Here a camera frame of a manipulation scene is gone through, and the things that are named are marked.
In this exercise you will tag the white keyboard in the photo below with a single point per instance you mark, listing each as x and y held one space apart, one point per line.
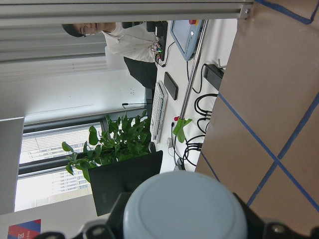
158 111

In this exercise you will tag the black laptop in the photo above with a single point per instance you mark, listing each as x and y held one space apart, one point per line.
109 181

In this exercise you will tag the blue teach pendant tablet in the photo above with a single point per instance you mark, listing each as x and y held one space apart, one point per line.
186 34

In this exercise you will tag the black smartphone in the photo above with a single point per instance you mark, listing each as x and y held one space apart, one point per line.
171 85

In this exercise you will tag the person with glasses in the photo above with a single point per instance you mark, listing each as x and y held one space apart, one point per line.
135 44

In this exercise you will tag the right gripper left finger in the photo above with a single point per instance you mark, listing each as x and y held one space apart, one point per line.
115 220

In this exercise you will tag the light blue cup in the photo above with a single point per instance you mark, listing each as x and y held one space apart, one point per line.
183 205

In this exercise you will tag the green potted plant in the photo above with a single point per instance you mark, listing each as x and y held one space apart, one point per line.
124 138

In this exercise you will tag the aluminium frame post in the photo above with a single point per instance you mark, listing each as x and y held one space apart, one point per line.
14 13

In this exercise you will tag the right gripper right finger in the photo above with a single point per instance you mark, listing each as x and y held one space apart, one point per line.
255 225

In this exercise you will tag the reacher grabber tool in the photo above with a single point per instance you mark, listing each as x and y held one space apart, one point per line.
182 122

